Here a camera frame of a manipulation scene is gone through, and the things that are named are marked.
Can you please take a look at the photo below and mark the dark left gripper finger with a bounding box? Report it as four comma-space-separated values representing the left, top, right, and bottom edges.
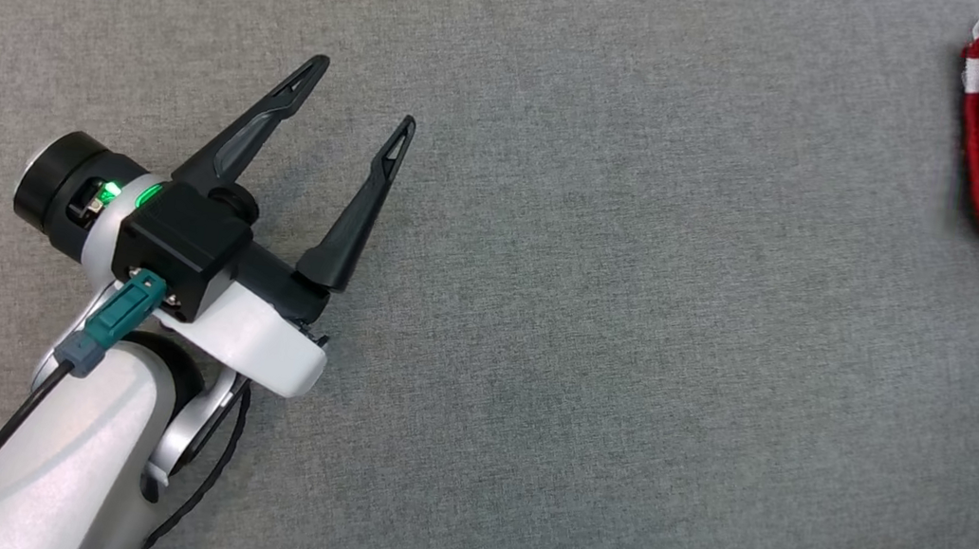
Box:
293, 103, 417, 302

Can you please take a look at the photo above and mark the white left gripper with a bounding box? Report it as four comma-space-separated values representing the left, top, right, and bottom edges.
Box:
0, 15, 369, 403

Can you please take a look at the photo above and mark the left cable with teal connector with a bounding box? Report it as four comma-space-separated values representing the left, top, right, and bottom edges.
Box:
0, 248, 170, 549

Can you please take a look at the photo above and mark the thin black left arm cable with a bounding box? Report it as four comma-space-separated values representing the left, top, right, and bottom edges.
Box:
135, 367, 255, 549

